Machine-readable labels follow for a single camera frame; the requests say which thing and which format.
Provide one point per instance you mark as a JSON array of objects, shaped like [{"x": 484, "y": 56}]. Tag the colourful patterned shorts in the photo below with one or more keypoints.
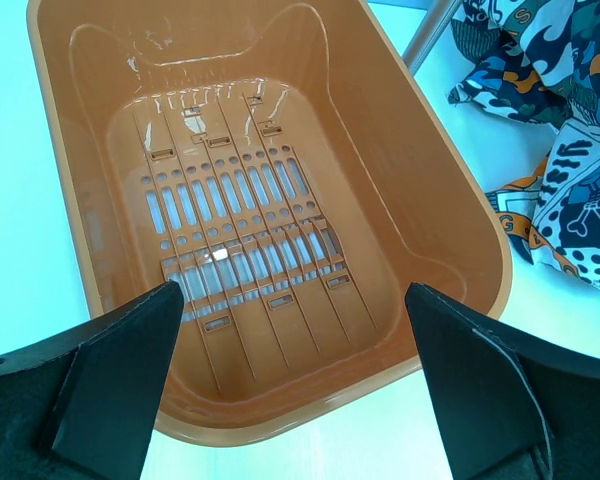
[{"x": 538, "y": 62}]

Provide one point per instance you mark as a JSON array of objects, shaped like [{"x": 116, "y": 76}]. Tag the silver clothes rack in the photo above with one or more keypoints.
[{"x": 438, "y": 15}]

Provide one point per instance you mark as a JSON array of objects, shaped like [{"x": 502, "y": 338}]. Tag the orange plastic basket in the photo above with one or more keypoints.
[{"x": 279, "y": 163}]

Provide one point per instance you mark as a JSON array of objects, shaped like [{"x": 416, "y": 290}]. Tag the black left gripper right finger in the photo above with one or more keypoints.
[{"x": 508, "y": 405}]

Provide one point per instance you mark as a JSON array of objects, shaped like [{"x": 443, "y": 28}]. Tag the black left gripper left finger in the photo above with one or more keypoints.
[{"x": 82, "y": 404}]

